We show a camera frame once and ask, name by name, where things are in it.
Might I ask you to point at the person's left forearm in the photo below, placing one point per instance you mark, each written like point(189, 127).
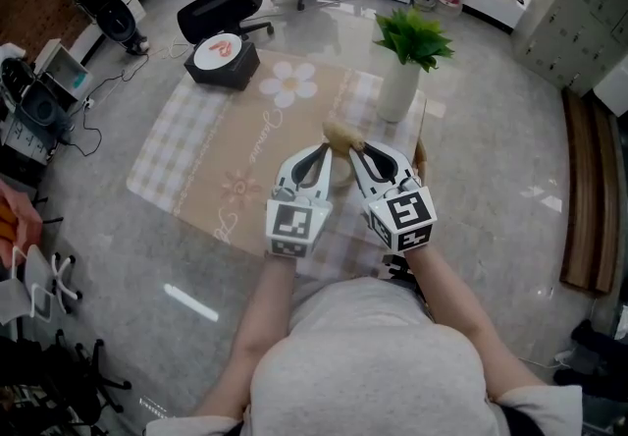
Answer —
point(255, 326)

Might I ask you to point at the wooden chair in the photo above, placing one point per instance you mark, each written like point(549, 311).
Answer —
point(422, 159)

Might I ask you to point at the white plate with orange food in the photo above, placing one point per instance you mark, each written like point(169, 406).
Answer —
point(216, 53)

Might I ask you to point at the yellowish potato-like object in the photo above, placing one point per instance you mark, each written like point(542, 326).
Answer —
point(341, 134)

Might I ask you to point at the black box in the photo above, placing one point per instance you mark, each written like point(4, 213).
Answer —
point(228, 75)

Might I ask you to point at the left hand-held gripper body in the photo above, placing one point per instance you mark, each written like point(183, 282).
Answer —
point(294, 223)

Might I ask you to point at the green leafy plant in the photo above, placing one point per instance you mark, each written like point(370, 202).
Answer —
point(414, 36)

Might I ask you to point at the wooden bench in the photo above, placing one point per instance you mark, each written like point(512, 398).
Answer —
point(589, 193)

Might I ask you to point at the grey locker cabinet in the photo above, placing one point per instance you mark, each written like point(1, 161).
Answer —
point(574, 7)

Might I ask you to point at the plain white cabinet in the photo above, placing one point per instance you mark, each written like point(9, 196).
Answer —
point(613, 90)

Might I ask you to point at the table with checked flower tablecloth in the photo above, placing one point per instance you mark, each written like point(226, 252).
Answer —
point(221, 144)

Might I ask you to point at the black swivel chair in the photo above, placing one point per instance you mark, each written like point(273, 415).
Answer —
point(93, 375)

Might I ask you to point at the person's torso in pale shirt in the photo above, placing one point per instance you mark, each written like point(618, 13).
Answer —
point(368, 365)

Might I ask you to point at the brown bowl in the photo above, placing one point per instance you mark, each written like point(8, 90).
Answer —
point(341, 175)

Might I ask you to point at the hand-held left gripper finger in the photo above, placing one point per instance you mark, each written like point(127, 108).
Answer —
point(284, 174)
point(324, 183)

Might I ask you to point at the white swivel chair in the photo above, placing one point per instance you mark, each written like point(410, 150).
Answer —
point(41, 282)

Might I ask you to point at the small open white cabinet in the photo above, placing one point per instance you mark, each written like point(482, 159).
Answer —
point(66, 73)

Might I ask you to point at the person's right forearm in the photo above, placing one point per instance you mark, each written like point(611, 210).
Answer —
point(451, 316)

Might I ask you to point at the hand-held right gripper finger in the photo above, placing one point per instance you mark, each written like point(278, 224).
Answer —
point(360, 183)
point(404, 166)

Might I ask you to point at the white drawer unit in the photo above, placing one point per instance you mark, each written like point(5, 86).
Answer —
point(22, 142)

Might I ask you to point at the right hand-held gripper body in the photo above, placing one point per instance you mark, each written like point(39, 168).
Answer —
point(404, 215)

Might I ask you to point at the black metal stand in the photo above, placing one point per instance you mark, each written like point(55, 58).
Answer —
point(400, 272)

